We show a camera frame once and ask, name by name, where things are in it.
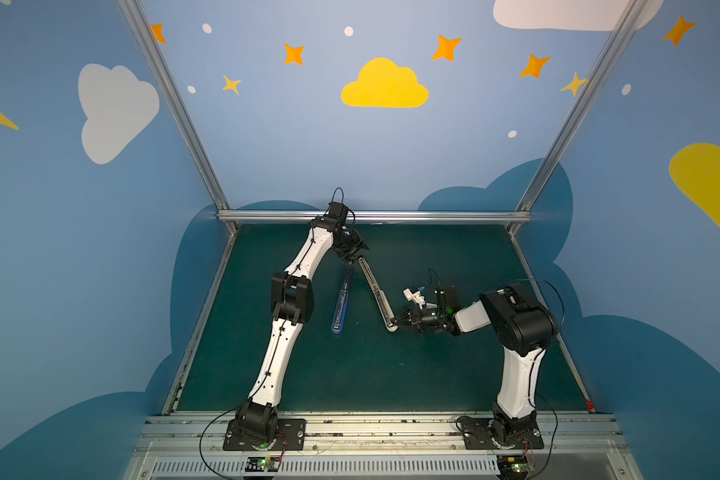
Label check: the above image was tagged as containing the beige black stapler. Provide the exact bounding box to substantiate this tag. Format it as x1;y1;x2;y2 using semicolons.
358;256;398;332

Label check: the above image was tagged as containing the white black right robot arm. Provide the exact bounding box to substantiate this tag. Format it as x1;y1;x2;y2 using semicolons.
384;282;558;449

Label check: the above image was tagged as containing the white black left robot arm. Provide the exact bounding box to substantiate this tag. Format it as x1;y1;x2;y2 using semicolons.
230;201;365;449

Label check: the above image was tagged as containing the aluminium back crossbar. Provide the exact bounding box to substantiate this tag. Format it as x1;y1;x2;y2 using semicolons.
217;209;532;224

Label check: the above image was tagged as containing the right green circuit board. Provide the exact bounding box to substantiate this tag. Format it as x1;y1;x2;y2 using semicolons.
496;456;530;480

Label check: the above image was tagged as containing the green circuit board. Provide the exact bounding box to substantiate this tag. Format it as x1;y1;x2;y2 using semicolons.
245;457;281;473
496;456;530;480

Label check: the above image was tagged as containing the left green circuit board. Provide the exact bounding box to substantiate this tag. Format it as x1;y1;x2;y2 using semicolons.
245;457;281;473

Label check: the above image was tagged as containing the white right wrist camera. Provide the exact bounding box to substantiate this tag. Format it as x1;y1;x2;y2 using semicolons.
403;288;426;307

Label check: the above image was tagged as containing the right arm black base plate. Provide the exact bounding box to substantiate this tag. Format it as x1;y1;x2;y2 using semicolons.
455;415;545;450

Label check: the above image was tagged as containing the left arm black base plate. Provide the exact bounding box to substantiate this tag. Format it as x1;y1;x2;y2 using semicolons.
222;418;307;451

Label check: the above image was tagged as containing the aluminium front rail frame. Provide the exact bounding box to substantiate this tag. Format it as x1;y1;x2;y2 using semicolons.
124;412;642;479

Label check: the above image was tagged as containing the left aluminium frame post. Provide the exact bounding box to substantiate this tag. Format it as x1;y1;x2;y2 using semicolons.
118;0;229;214

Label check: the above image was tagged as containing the aluminium frame post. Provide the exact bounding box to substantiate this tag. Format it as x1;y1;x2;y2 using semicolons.
515;0;649;222
118;0;229;214

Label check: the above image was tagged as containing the right aluminium frame post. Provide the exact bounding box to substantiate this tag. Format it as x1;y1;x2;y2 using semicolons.
515;0;649;222

